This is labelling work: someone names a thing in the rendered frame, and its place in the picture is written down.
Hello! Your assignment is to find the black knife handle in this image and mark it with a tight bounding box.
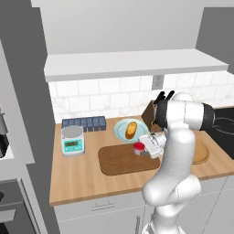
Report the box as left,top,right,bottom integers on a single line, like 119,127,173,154
164,90,176,102
154,90,166,106

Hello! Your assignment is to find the brown wooden cutting board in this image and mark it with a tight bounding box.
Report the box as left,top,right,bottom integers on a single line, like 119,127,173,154
97,143,162,177

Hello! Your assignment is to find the black hob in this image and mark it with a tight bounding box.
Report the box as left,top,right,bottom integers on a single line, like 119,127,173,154
206,106,234,160

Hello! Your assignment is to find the round wooden board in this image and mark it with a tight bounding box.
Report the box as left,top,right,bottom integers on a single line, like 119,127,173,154
191,133,211,165

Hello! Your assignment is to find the white drawer front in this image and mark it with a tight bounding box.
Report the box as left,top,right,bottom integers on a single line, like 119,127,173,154
53,191,148,223

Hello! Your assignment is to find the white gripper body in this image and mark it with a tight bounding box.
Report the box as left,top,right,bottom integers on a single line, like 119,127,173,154
138,134,163,160

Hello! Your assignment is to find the white base cabinet door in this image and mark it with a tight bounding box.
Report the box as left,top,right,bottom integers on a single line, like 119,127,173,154
57,206,146,234

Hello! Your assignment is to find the teal kitchen scale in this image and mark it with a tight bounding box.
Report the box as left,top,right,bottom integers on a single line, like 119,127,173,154
60,124,86,157

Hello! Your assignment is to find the dark blue ice cube tray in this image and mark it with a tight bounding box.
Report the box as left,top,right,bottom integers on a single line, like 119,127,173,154
61,115,107,133

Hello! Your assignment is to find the black built-in oven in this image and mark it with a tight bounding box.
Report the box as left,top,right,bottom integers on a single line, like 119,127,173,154
0,179,37,234

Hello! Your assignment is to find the silver drawer handle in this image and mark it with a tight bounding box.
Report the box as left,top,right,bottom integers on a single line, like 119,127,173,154
90,202,117,212

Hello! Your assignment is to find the white base cabinet run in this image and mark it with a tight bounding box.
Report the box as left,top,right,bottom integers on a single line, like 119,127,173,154
179,175,234,234

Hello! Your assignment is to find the grey tall cabinet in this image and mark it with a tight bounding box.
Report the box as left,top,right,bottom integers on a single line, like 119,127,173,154
0,0,61,234

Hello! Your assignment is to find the white wall cabinet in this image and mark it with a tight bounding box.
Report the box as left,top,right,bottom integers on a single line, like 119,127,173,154
43,48,229,83

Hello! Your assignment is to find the red lidded jam jar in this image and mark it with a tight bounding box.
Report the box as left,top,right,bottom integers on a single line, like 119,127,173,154
133,142,147,156

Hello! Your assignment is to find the brown wooden knife block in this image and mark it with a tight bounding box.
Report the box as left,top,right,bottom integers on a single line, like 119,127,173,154
141,100,163,130

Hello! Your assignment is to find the grey wall socket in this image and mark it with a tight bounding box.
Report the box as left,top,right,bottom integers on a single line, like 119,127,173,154
152,74,165,90

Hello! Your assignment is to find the golden croissant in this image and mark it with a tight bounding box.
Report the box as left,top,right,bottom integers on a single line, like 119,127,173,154
124,121,139,141

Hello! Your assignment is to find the light blue plate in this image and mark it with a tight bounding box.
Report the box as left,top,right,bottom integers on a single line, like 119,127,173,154
113,118,151,144

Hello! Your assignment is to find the silver cabinet door handle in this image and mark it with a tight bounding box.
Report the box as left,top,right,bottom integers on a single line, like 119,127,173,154
135,215,142,234

